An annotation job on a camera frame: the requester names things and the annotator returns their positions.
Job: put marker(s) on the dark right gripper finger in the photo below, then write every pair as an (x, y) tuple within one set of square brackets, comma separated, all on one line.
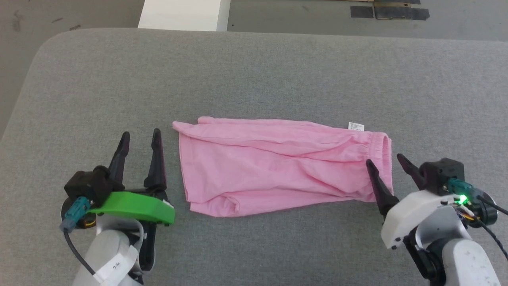
[(410, 169), (381, 190)]

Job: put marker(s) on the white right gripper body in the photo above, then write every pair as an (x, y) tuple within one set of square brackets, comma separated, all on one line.
[(408, 218)]

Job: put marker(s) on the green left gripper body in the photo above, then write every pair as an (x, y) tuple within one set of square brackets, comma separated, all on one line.
[(135, 206)]

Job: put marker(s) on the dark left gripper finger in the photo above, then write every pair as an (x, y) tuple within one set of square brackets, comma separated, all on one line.
[(120, 159), (156, 167)]

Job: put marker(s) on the pink cloth shorts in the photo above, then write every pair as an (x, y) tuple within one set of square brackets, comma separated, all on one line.
[(278, 167)]

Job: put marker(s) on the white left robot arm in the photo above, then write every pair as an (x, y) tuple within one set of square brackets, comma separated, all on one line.
[(111, 254)]

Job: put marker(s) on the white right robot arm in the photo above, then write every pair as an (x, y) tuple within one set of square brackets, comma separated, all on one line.
[(464, 258)]

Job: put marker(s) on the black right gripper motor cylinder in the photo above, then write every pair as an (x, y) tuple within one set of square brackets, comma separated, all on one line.
[(486, 208)]

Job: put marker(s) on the white rectangular box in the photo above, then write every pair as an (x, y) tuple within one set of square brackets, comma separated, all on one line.
[(182, 14)]

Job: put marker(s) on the large black floor tape patch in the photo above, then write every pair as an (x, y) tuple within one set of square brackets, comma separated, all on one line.
[(401, 13)]

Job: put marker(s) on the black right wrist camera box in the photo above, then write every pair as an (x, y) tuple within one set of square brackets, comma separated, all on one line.
[(442, 172)]

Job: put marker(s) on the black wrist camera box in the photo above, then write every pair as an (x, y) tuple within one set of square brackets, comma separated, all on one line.
[(442, 172), (89, 184)]

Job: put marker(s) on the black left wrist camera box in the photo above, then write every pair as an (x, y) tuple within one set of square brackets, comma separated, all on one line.
[(89, 184)]

